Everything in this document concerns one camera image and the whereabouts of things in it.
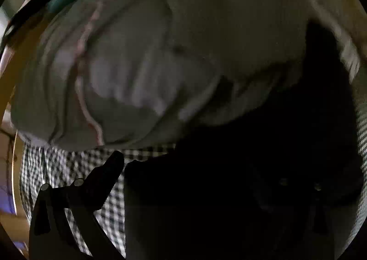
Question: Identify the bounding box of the wooden bed frame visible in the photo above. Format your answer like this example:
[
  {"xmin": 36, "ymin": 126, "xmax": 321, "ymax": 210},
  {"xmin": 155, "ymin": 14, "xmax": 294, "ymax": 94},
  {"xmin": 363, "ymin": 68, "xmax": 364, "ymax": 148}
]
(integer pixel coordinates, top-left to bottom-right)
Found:
[{"xmin": 0, "ymin": 39, "xmax": 33, "ymax": 257}]

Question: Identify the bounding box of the black jacket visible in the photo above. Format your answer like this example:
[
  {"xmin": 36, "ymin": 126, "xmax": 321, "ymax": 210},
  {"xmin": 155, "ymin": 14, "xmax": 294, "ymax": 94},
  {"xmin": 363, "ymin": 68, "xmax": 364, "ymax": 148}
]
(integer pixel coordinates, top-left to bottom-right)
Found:
[{"xmin": 123, "ymin": 17, "xmax": 364, "ymax": 260}]

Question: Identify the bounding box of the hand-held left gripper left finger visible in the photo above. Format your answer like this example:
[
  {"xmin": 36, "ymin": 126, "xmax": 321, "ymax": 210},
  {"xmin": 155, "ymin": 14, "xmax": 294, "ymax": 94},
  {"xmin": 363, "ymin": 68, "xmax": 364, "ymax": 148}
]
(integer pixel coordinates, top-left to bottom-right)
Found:
[{"xmin": 29, "ymin": 150, "xmax": 127, "ymax": 260}]

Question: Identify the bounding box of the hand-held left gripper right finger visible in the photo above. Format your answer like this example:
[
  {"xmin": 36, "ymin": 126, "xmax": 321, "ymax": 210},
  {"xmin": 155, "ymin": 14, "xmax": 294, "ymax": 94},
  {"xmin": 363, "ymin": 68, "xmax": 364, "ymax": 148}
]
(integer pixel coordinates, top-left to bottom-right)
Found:
[{"xmin": 274, "ymin": 177, "xmax": 336, "ymax": 260}]

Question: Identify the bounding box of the black-white checkered bed sheet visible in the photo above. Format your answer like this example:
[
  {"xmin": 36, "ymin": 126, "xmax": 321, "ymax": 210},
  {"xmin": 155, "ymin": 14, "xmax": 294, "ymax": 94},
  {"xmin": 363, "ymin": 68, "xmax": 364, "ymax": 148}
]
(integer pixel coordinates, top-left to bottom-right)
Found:
[{"xmin": 19, "ymin": 91, "xmax": 367, "ymax": 258}]

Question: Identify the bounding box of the grey garment with pink seam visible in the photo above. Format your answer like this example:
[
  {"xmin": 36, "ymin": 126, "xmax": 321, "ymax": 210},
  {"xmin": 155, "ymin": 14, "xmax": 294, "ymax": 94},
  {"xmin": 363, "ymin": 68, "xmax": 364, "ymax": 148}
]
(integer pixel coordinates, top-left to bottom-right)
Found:
[{"xmin": 10, "ymin": 0, "xmax": 316, "ymax": 152}]

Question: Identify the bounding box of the black clothes pile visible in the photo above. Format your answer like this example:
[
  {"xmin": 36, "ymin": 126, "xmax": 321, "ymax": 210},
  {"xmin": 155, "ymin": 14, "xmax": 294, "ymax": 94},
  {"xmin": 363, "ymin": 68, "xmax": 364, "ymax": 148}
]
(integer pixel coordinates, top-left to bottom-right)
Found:
[{"xmin": 7, "ymin": 0, "xmax": 62, "ymax": 37}]

